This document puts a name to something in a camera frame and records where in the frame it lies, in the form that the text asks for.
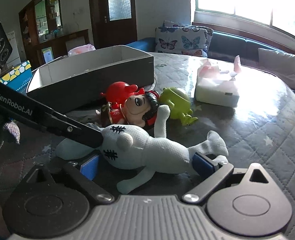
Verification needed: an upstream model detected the white stitched plush bunny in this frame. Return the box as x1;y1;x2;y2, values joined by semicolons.
55;104;229;195

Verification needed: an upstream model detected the red-dressed doll figure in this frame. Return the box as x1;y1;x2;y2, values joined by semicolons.
100;81;159;130

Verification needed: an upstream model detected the green alien toy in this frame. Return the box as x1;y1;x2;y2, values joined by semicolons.
159;87;198;126

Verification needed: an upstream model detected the grey gloved hand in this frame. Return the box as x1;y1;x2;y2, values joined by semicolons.
0;121;21;149

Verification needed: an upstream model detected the blue yellow spotted box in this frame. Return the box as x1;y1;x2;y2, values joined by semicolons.
0;61;33;95

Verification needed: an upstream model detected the white refrigerator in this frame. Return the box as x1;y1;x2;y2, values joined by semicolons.
7;31;21;67

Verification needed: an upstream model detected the dark cardboard box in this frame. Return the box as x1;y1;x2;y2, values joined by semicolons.
26;45;154;113

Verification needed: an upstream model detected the quilted star tablecloth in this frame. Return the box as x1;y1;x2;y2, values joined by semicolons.
0;67;295;239

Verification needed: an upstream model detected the wooden display cabinet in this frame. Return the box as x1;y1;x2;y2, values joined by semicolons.
19;0;93;68

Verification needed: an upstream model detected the white tissue pack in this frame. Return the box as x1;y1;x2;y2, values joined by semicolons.
195;55;241;108

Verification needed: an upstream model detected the pink plastic bag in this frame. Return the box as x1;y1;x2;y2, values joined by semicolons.
68;43;96;57

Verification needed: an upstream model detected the grey cushion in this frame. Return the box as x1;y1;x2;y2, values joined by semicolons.
258;48;295;90

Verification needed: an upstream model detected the butterfly pattern pillow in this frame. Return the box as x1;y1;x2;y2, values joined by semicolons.
155;21;214;57

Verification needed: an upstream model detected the dark wooden door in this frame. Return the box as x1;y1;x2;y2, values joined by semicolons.
89;0;137;49

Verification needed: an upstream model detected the window with frame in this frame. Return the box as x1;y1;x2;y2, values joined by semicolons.
193;0;295;41

